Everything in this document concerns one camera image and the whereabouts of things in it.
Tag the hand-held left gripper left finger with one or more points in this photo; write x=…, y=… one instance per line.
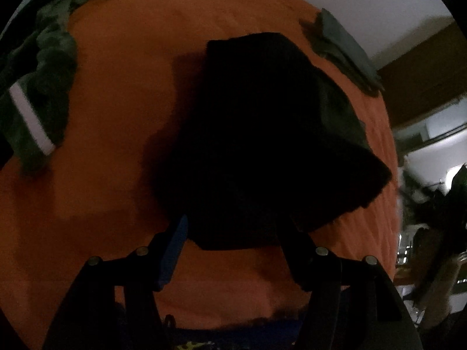
x=174, y=253

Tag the grey folded clothes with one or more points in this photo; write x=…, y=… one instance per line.
x=339, y=47

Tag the brown wooden board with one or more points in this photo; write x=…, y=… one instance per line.
x=427, y=84

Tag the pile of dark green clothes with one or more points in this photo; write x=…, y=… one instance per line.
x=47, y=80

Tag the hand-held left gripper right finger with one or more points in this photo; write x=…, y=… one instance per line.
x=300, y=259

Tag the orange blanket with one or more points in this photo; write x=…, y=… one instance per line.
x=120, y=91

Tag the plain black garment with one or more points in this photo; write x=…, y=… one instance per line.
x=255, y=135

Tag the blue printed fabric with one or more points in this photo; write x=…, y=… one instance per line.
x=237, y=337

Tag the person's right forearm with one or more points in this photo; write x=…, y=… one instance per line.
x=437, y=280

